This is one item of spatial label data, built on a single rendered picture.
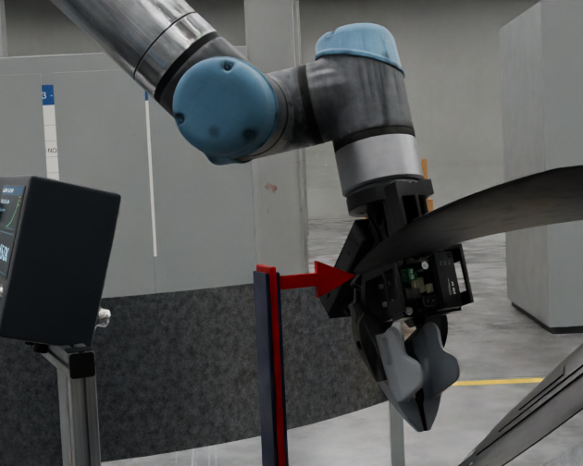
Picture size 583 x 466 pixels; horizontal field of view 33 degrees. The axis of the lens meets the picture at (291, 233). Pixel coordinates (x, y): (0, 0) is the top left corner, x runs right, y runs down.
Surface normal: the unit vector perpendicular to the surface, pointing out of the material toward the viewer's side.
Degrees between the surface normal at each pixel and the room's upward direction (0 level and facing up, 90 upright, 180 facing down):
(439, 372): 86
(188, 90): 91
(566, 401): 40
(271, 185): 90
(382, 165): 75
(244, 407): 90
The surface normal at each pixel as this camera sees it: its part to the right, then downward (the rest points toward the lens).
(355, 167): -0.61, -0.06
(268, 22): -0.02, 0.07
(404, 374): -0.90, 0.13
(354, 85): -0.23, -0.11
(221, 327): 0.48, 0.04
